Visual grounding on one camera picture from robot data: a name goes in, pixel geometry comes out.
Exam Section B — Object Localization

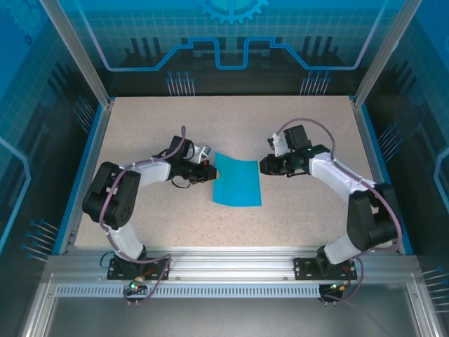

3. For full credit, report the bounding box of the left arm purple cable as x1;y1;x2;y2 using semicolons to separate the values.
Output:
98;126;187;306

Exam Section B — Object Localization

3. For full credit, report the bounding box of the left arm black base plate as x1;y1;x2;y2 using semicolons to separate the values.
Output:
107;255;170;282

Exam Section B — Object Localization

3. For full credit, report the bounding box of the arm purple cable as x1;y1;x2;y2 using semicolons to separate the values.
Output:
276;118;403;306
98;126;187;306

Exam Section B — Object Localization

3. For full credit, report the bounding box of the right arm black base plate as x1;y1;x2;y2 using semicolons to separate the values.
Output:
293;256;358;282

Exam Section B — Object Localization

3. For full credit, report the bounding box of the blue paper sheet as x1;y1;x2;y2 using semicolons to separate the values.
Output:
212;151;264;209

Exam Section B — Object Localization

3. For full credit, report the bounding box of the blue circuit print panel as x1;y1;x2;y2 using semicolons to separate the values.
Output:
0;0;105;337
363;0;449;337

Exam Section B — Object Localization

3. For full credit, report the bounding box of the aluminium frame post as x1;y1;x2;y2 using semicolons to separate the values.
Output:
351;0;424;110
37;0;116;110

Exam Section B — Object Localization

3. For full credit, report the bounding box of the connector board with green light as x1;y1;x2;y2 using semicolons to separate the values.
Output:
126;276;147;293
329;280;353;293

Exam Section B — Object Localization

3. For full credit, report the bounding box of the thin black wire loop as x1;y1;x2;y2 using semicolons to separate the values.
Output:
170;176;193;190

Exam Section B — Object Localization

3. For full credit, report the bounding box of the aluminium side rail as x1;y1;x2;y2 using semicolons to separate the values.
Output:
58;98;116;256
351;96;403;256

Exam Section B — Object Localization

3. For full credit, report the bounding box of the blue gear print panel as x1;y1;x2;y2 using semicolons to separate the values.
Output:
58;0;408;98

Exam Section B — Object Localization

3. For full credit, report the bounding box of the blue trim strip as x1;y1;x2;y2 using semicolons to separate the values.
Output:
51;103;107;256

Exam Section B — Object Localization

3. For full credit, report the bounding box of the slotted grey cable duct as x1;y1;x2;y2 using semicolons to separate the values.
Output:
55;284;323;299

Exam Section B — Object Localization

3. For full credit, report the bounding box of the wide aluminium frame beam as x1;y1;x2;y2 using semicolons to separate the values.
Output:
45;245;420;284

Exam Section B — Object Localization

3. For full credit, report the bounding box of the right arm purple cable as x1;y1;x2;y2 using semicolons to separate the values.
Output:
276;118;403;306

